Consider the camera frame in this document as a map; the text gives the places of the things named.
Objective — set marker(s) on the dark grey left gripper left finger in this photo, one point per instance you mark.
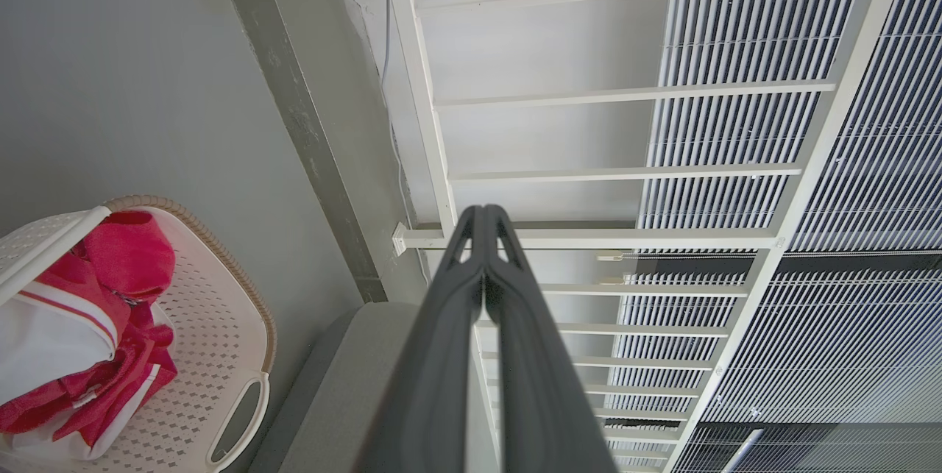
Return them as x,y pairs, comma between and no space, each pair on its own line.
434,370

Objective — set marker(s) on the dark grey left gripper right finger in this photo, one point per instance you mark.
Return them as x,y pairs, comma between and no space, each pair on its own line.
537,370

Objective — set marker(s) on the cream perforated plastic laundry basket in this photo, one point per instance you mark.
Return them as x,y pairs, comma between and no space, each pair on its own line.
213,326

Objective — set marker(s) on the grey fabric sofa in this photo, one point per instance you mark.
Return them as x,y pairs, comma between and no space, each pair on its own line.
331,399

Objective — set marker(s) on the grey concrete ledge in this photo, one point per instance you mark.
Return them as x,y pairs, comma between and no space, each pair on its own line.
294,105

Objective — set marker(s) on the red garment with white stripes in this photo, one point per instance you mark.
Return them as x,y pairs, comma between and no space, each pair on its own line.
129,256

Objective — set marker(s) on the white garment with red trim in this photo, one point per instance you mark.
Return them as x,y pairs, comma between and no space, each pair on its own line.
44,340

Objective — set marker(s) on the white metal rack frame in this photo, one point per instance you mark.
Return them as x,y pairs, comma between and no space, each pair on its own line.
430,112

